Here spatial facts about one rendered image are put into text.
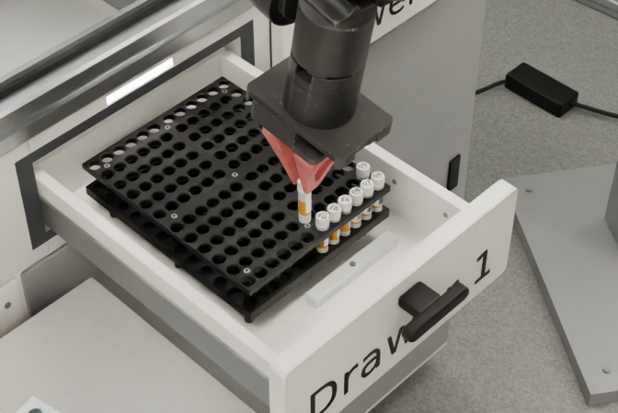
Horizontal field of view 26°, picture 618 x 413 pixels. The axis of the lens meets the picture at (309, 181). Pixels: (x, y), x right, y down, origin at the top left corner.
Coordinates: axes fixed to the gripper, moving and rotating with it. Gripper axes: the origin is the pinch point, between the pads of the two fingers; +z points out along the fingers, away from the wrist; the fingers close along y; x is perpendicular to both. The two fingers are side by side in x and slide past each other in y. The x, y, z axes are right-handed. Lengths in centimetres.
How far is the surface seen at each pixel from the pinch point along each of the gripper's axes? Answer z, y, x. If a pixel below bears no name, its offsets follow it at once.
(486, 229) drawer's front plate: 5.2, -11.8, -11.3
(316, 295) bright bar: 12.2, -3.8, 0.6
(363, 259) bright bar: 12.1, -4.0, -5.5
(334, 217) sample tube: 6.7, -1.4, -3.3
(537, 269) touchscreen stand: 97, 8, -84
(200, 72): 12.5, 22.8, -11.0
